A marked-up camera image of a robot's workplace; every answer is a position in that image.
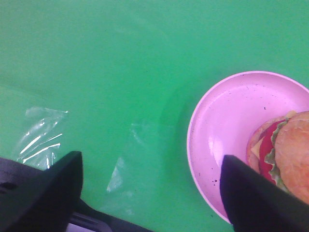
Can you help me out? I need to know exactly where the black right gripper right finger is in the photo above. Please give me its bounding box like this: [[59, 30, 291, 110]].
[[220, 155, 309, 232]]

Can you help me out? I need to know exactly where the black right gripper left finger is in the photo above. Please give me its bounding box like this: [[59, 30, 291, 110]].
[[0, 151, 83, 232]]

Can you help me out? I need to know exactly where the burger with sesame bun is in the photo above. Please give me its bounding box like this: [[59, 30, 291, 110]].
[[246, 111, 309, 203]]

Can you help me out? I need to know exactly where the pink round plate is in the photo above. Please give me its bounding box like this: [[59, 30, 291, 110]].
[[187, 71, 309, 220]]

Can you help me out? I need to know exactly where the clear tape strip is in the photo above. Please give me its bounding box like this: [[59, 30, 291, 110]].
[[11, 107, 69, 170]]

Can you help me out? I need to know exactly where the green table cloth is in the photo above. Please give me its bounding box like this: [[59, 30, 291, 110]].
[[0, 0, 309, 232]]

